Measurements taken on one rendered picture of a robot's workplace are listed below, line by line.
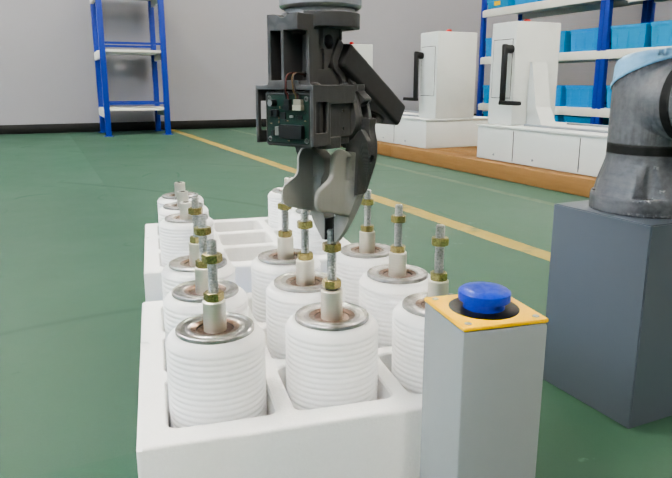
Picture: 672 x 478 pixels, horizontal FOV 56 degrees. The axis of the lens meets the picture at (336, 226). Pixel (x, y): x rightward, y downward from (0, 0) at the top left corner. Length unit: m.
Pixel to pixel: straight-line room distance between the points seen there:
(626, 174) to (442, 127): 3.19
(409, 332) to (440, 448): 0.16
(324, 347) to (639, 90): 0.59
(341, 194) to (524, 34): 3.02
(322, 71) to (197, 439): 0.34
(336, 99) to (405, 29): 7.64
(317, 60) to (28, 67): 6.49
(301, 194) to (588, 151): 2.51
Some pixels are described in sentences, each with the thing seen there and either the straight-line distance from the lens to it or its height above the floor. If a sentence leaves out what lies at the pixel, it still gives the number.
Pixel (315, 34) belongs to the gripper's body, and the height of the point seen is 0.53.
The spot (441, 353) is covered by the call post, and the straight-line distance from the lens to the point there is 0.51.
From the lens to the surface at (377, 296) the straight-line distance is 0.76.
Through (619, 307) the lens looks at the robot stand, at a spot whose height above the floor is 0.17.
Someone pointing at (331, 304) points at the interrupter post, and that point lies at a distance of 0.64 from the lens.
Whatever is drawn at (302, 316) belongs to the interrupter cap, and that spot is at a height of 0.25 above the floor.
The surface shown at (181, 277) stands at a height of 0.25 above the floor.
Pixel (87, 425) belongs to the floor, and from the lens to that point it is 1.03.
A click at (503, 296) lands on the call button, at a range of 0.49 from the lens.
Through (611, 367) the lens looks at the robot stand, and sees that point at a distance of 1.03.
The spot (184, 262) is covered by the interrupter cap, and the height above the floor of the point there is 0.25.
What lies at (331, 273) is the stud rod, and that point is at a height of 0.30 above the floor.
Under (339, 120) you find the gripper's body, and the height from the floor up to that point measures 0.45.
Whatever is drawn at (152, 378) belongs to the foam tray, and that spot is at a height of 0.18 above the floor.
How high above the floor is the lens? 0.48
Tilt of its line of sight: 13 degrees down
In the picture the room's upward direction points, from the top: straight up
